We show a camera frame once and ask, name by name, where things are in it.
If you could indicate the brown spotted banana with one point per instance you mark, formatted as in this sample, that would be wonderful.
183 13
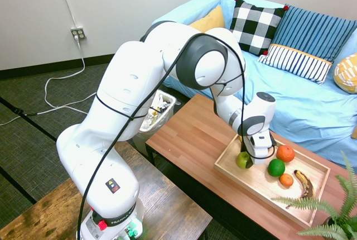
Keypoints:
306 185

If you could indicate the trash bin with plastic bag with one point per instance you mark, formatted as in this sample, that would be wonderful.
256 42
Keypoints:
164 117

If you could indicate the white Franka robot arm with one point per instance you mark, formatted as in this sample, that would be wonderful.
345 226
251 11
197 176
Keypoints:
111 139

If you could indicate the rustic wooden robot table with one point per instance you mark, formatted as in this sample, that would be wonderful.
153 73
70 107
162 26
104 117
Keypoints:
173 212

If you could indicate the large orange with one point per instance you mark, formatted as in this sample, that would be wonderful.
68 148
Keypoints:
285 153

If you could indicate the green fern plant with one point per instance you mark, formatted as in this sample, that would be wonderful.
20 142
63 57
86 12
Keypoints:
340 212

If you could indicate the light wooden tray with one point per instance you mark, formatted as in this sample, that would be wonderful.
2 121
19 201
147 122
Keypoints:
259 181

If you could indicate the green apple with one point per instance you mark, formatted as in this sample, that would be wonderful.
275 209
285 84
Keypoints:
241 160

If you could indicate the yellow white patterned pillow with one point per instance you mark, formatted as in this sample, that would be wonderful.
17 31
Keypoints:
347 74

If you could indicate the plain yellow pillow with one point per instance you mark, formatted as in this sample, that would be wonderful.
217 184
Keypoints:
212 21

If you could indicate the wall power outlet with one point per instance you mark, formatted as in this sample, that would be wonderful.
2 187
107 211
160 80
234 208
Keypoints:
78 34

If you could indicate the light blue covered sofa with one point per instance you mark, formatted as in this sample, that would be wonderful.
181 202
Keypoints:
293 103

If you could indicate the green round citrus fruit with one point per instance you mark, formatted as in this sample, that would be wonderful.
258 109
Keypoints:
276 167

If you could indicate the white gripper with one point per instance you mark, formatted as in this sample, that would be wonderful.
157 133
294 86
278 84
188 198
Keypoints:
260 146

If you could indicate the black white checked pillow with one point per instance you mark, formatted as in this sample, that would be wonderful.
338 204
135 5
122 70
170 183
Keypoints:
255 28

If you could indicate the white navy striped pillow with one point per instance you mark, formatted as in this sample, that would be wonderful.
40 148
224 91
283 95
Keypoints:
298 62

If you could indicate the blue striped pillow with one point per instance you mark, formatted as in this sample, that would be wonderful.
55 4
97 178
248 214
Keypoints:
309 34

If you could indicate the small orange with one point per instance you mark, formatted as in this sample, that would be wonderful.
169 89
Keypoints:
286 180

